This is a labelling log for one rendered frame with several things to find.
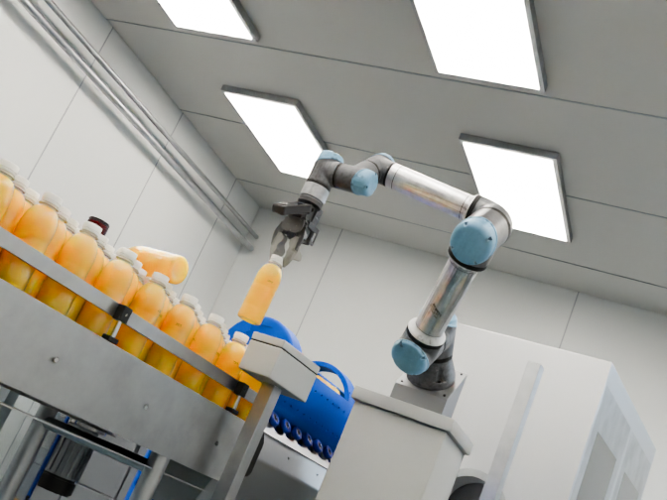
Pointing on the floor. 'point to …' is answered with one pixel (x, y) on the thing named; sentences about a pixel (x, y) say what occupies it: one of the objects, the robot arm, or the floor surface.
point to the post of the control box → (247, 442)
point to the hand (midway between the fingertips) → (277, 259)
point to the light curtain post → (512, 432)
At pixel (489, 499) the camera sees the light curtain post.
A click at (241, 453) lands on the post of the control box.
